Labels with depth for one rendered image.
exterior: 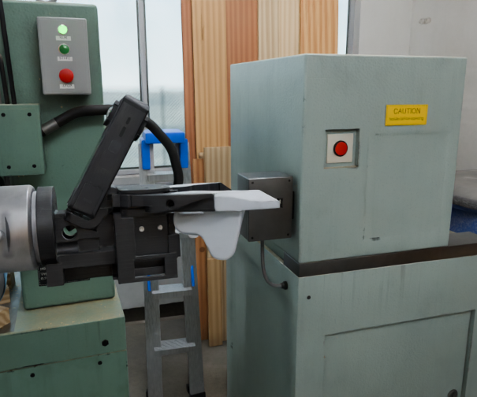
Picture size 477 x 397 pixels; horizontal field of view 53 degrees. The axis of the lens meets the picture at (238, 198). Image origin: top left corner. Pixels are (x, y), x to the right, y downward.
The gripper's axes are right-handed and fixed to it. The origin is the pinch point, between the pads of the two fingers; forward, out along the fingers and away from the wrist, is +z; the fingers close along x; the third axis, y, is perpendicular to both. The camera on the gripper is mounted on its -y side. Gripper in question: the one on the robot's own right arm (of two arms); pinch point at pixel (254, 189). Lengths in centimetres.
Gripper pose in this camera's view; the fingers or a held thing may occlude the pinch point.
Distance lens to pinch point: 48.3
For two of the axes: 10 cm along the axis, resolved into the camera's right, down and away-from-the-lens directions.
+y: 0.4, 9.9, 1.0
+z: 9.6, -0.7, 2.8
